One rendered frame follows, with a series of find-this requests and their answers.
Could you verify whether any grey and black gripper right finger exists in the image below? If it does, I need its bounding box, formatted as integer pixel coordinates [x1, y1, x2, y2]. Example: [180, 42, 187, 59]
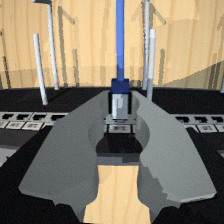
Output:
[128, 91, 224, 224]

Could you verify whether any network cable plug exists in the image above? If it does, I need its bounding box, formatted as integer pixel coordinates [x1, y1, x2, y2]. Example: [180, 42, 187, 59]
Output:
[111, 78, 130, 119]

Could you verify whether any blue network cable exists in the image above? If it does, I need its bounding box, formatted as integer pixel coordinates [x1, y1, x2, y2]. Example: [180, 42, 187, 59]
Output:
[116, 0, 124, 81]

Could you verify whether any black network patch panel rack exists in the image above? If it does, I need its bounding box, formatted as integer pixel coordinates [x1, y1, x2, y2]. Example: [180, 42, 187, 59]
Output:
[0, 0, 224, 167]

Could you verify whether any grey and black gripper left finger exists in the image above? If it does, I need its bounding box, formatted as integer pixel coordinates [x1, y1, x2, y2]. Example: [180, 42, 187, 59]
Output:
[0, 90, 112, 224]

